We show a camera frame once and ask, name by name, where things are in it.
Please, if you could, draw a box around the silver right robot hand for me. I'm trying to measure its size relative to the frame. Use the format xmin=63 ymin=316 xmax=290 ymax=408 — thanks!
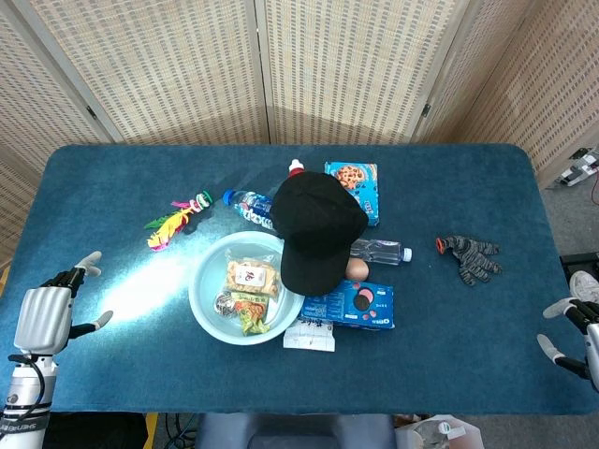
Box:
xmin=536 ymin=297 xmax=599 ymax=393

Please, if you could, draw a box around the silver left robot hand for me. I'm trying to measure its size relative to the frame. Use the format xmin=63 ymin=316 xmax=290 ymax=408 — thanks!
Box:
xmin=13 ymin=251 xmax=114 ymax=355

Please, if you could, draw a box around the black baseball cap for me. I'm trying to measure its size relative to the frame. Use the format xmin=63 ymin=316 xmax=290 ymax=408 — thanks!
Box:
xmin=270 ymin=170 xmax=370 ymax=297

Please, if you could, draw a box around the clear white cap water bottle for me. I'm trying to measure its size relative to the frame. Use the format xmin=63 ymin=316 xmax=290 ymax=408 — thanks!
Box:
xmin=348 ymin=238 xmax=414 ymax=267

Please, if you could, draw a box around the white sneaker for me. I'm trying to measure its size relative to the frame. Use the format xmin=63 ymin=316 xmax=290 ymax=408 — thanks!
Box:
xmin=569 ymin=269 xmax=599 ymax=304

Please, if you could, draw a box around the black floor stand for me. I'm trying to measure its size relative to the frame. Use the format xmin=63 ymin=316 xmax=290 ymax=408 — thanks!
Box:
xmin=560 ymin=252 xmax=599 ymax=291

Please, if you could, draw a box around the black floor object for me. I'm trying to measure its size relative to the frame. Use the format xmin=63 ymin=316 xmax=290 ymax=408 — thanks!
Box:
xmin=41 ymin=413 xmax=150 ymax=449

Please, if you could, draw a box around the grey knit work glove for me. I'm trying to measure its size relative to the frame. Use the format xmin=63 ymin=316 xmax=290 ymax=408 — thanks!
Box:
xmin=435 ymin=235 xmax=503 ymax=287

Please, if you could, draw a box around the colourful feather shuttlecock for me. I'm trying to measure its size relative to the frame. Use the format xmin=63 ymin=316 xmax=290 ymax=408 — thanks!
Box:
xmin=143 ymin=189 xmax=214 ymax=253

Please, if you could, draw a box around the light blue plastic bowl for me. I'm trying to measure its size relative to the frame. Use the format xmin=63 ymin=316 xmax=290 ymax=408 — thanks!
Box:
xmin=188 ymin=230 xmax=306 ymax=347

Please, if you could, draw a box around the white power strip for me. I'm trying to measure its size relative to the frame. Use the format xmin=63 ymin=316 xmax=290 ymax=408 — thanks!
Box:
xmin=545 ymin=147 xmax=599 ymax=190

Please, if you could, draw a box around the clear plastic container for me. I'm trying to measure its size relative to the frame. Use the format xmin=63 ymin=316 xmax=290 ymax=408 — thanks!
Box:
xmin=395 ymin=413 xmax=486 ymax=449

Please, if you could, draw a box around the blue felt table cover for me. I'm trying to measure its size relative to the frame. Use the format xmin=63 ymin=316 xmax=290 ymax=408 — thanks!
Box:
xmin=0 ymin=143 xmax=599 ymax=416

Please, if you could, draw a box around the steel wool scrubber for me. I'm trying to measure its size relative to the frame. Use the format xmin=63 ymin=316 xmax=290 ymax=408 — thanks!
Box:
xmin=213 ymin=290 xmax=240 ymax=317

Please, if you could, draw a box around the clear cracker snack bag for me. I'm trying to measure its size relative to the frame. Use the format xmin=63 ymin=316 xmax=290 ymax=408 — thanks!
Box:
xmin=225 ymin=250 xmax=282 ymax=300

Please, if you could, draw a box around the woven rattan screen panel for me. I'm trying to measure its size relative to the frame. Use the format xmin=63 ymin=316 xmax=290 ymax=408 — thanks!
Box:
xmin=0 ymin=0 xmax=116 ymax=277
xmin=11 ymin=0 xmax=271 ymax=145
xmin=255 ymin=0 xmax=483 ymax=145
xmin=411 ymin=0 xmax=599 ymax=188

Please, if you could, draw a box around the blue label water bottle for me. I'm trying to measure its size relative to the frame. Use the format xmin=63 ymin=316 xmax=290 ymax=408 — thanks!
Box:
xmin=222 ymin=188 xmax=277 ymax=232

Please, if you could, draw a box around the blue Oreo cookie box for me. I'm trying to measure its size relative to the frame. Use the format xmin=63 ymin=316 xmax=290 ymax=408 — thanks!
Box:
xmin=299 ymin=279 xmax=396 ymax=331

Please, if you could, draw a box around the brown egg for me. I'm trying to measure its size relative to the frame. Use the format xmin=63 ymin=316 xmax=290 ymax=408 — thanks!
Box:
xmin=344 ymin=257 xmax=371 ymax=282

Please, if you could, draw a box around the white paper receipt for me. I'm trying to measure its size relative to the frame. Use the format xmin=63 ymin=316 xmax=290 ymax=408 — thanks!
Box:
xmin=282 ymin=317 xmax=337 ymax=354

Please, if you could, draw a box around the blue chocolate chip cookie box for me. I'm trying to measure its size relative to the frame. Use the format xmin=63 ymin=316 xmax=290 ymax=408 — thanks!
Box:
xmin=324 ymin=161 xmax=380 ymax=228

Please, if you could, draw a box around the dark floor cable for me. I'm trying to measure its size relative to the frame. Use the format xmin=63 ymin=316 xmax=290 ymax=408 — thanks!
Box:
xmin=163 ymin=413 xmax=200 ymax=449

